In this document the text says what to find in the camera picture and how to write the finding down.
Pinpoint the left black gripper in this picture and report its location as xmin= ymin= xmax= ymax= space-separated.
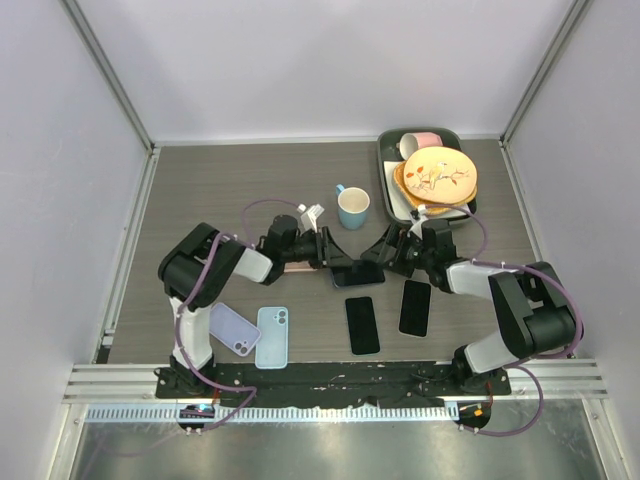
xmin=281 ymin=227 xmax=353 ymax=270

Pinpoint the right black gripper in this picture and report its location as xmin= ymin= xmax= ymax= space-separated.
xmin=361 ymin=225 xmax=434 ymax=279

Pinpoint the blue-edged black phone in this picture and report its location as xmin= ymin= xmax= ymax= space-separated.
xmin=331 ymin=267 xmax=385 ymax=288

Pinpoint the pink phone case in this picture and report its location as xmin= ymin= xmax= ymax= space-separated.
xmin=284 ymin=263 xmax=316 ymax=274

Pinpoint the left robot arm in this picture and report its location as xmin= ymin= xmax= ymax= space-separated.
xmin=155 ymin=215 xmax=354 ymax=399

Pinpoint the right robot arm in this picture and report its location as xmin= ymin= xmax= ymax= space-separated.
xmin=361 ymin=220 xmax=584 ymax=395

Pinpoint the black phone right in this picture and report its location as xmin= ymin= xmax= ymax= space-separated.
xmin=399 ymin=280 xmax=431 ymax=338

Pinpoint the black phone middle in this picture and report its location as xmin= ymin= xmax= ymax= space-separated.
xmin=345 ymin=297 xmax=380 ymax=355

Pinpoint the light blue phone case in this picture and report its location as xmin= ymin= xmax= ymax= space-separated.
xmin=255 ymin=306 xmax=289 ymax=370

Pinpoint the purple phone case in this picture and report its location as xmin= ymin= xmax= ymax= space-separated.
xmin=209 ymin=303 xmax=261 ymax=357

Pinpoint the white square plate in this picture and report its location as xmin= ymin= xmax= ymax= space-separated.
xmin=381 ymin=161 xmax=477 ymax=222

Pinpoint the blue mug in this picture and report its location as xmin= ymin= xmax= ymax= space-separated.
xmin=336 ymin=184 xmax=370 ymax=230

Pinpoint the woven yellow plate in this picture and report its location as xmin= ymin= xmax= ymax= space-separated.
xmin=393 ymin=162 xmax=470 ymax=214

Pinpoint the orange bird plate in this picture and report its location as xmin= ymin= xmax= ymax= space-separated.
xmin=402 ymin=146 xmax=478 ymax=204

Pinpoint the dark green tray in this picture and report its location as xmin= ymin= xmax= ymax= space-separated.
xmin=376 ymin=127 xmax=462 ymax=225

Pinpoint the pink cup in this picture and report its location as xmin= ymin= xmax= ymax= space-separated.
xmin=398 ymin=132 xmax=443 ymax=160

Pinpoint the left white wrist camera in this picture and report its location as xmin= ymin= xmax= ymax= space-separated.
xmin=296 ymin=204 xmax=324 ymax=232

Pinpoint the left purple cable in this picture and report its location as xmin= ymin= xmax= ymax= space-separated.
xmin=174 ymin=198 xmax=301 ymax=431

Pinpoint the purple cable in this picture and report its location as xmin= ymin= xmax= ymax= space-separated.
xmin=174 ymin=198 xmax=301 ymax=431
xmin=419 ymin=203 xmax=586 ymax=437

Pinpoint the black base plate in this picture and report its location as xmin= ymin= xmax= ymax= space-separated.
xmin=155 ymin=360 xmax=514 ymax=409

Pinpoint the white cable duct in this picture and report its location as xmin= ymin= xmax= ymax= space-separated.
xmin=85 ymin=402 xmax=459 ymax=423

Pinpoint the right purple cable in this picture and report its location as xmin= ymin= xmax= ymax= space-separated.
xmin=419 ymin=203 xmax=586 ymax=437

